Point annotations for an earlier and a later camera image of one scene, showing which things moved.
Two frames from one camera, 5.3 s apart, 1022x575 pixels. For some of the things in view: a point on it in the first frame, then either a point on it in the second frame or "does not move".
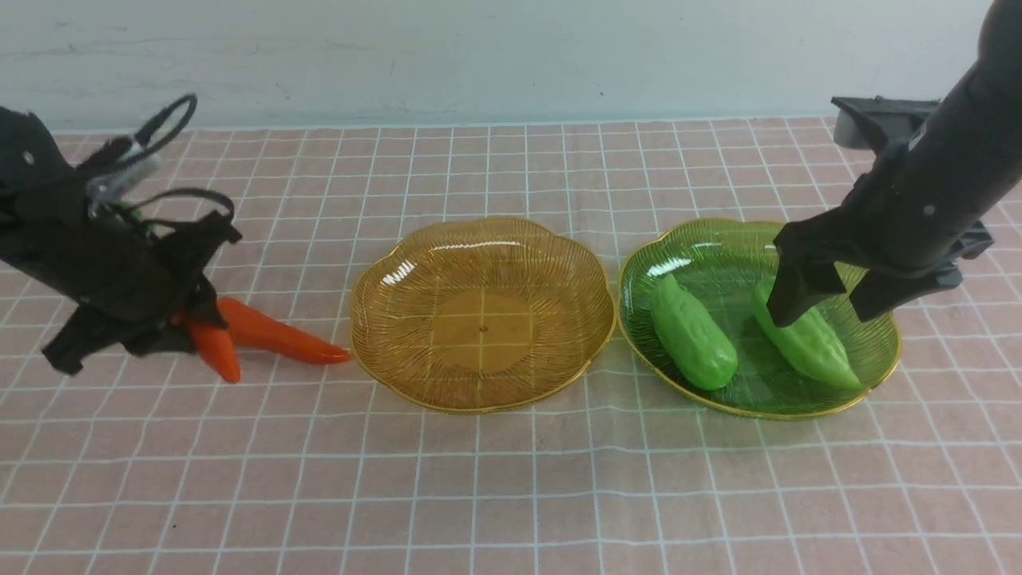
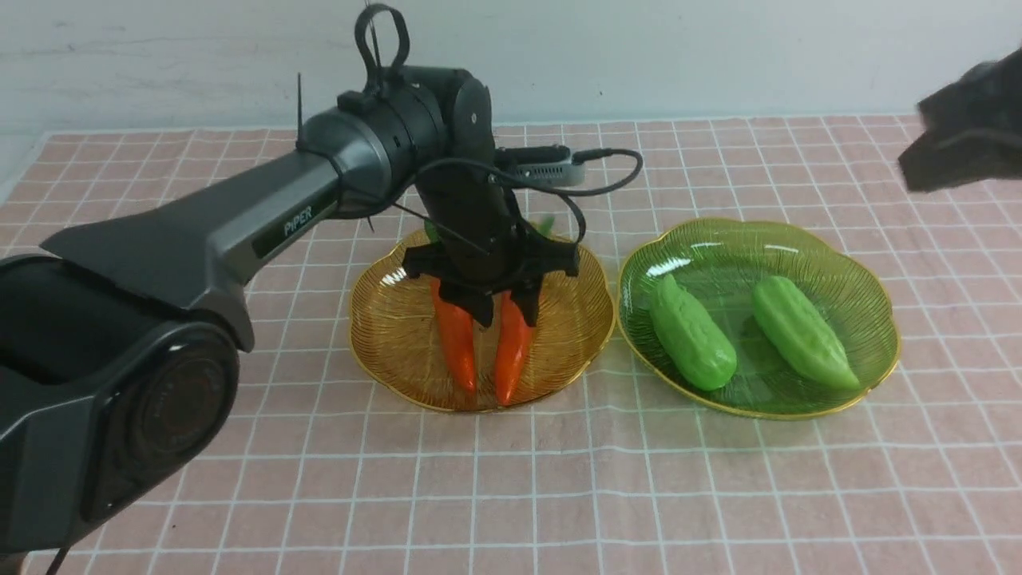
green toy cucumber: x=808 y=340 does not move
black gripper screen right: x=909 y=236 to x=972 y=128
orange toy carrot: x=215 y=346 to x=516 y=350
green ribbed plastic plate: x=720 y=261 does not move
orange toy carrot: x=251 y=326 to x=459 y=337
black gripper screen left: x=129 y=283 to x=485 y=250
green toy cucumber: x=692 y=335 does not move
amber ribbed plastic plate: x=482 y=314 does not move
